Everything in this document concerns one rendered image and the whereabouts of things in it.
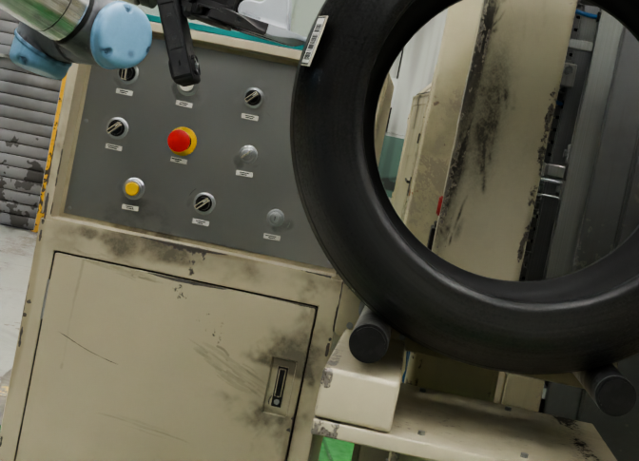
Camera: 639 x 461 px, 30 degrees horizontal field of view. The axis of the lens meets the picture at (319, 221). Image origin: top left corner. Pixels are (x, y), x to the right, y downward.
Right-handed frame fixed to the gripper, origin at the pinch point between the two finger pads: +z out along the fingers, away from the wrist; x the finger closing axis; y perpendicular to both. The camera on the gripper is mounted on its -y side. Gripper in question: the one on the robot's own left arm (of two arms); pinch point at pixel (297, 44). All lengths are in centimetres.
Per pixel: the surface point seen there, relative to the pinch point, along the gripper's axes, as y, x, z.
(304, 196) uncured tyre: -17.1, -8.0, 7.6
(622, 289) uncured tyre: -15.5, -12.4, 44.7
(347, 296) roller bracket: -29.9, 21.7, 15.1
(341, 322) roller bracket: -33.8, 21.8, 15.5
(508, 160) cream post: -4.5, 24.2, 30.4
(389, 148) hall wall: 6, 892, -19
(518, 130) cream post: -0.1, 24.2, 30.4
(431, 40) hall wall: 107, 903, -15
